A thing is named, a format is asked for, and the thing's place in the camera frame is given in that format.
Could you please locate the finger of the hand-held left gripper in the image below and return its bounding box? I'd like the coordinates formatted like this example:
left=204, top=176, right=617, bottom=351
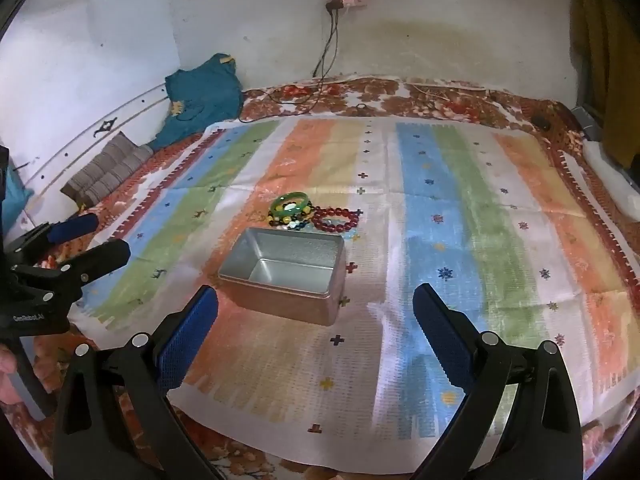
left=2, top=212, right=99, bottom=267
left=10, top=238, right=132, bottom=306

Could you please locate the rainbow bead bracelet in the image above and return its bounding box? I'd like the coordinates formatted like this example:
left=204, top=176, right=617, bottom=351
left=265, top=204, right=316, bottom=231

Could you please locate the white pillow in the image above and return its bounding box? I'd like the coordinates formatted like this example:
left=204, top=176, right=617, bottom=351
left=582, top=140, right=640, bottom=223

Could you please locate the red bead bracelet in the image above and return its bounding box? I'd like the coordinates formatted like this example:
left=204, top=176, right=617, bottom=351
left=312, top=206, right=362, bottom=235

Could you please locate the grey box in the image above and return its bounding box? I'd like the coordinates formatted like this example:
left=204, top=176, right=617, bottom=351
left=572, top=105, right=601, bottom=138

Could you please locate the person's left hand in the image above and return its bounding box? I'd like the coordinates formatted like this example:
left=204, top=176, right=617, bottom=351
left=0, top=347, right=18, bottom=406

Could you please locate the brown striped cushion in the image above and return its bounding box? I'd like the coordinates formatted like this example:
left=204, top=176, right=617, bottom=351
left=60, top=131, right=155, bottom=209

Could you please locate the teal cloth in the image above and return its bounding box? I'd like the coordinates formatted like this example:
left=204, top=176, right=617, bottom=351
left=150, top=52, right=245, bottom=151

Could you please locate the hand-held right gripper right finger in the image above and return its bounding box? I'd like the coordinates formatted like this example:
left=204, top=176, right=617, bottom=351
left=412, top=282, right=583, bottom=480

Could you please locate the silver metal tin box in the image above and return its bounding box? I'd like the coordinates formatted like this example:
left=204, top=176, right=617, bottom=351
left=217, top=226, right=347, bottom=327

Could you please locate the striped pastel mat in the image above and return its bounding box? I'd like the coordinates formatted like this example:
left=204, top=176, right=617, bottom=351
left=67, top=117, right=640, bottom=476

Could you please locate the black cable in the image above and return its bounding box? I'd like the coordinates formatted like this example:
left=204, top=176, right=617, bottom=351
left=239, top=10, right=341, bottom=123

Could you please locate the green bangle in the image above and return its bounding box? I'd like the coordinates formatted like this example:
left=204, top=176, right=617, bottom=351
left=270, top=192, right=312, bottom=217

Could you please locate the white panel with black emblem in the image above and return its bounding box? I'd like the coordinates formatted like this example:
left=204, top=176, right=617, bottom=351
left=0, top=80, right=171, bottom=231

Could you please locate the yellow curtain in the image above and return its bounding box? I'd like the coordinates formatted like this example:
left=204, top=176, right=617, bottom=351
left=570, top=0, right=640, bottom=171

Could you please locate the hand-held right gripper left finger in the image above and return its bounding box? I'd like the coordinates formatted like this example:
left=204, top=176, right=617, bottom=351
left=52, top=285, right=221, bottom=480

